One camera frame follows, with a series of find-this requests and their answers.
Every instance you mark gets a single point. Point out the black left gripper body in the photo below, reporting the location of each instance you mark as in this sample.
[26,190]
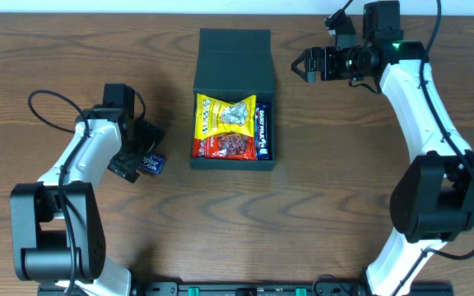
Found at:
[129,163]

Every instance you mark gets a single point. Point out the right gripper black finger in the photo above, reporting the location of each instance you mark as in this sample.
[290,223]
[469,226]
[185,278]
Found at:
[305,68]
[311,58]

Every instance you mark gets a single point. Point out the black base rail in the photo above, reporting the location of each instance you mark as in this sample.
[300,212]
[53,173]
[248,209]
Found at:
[241,289]

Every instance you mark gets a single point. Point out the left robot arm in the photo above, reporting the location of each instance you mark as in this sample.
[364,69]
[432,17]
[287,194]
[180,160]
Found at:
[58,239]

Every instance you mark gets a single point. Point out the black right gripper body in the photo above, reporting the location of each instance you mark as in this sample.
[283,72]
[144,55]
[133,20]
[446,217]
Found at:
[315,63]

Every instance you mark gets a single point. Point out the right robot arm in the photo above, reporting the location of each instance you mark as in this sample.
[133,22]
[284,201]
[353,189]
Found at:
[434,200]

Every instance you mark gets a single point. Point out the blue Eclipse mints tin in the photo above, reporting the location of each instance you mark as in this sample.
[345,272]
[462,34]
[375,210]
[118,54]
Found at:
[152,164]

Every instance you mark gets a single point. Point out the dark green box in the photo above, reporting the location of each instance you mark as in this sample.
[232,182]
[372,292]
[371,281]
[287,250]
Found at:
[233,64]

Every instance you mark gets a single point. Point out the red Hacks candy bag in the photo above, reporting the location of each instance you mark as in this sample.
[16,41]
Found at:
[227,146]

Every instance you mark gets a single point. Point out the yellow Hacks candy bag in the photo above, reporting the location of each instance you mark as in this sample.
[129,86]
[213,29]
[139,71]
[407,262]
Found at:
[215,117]

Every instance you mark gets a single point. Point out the Dairy Milk chocolate bar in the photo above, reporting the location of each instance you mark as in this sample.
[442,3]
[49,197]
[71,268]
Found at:
[262,145]

